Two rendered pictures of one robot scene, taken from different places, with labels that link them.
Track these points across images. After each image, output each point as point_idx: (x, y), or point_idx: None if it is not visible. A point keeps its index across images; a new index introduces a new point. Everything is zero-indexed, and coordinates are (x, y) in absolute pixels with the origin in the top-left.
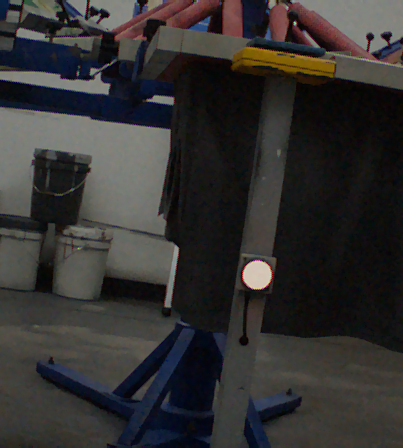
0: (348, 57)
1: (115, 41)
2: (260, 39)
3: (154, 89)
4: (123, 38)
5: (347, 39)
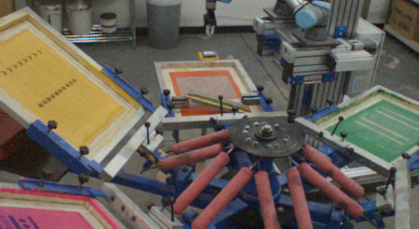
0: (195, 60)
1: (288, 114)
2: (212, 50)
3: (289, 168)
4: (284, 111)
5: (194, 138)
